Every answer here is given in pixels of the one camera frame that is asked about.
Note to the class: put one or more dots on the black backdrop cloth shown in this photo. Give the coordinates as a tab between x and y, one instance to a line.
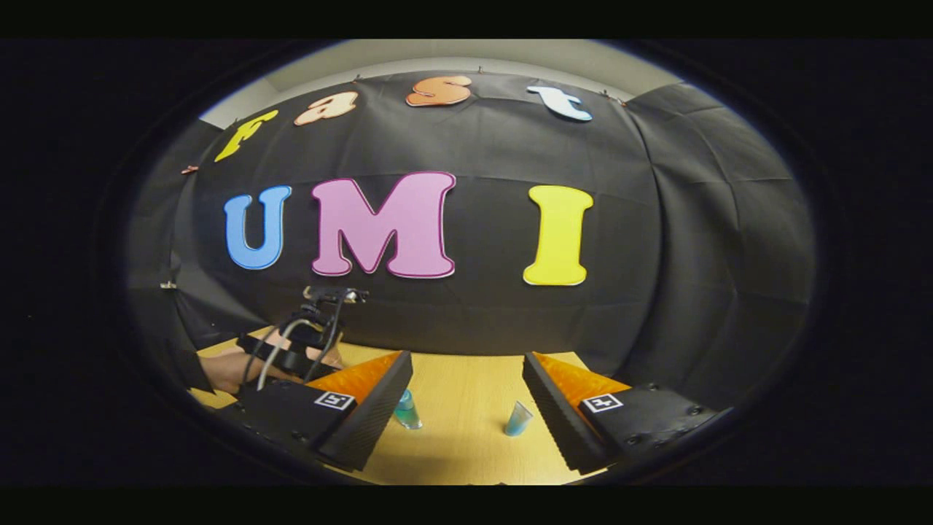
481	306

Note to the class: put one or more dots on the light blue skincare tube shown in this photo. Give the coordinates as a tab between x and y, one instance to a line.
517	421

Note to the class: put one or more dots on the dark blue skincare tube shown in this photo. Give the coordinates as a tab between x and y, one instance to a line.
408	415

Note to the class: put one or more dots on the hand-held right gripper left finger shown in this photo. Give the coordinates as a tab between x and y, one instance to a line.
375	415

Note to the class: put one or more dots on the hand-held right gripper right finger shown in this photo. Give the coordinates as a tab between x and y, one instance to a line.
557	423

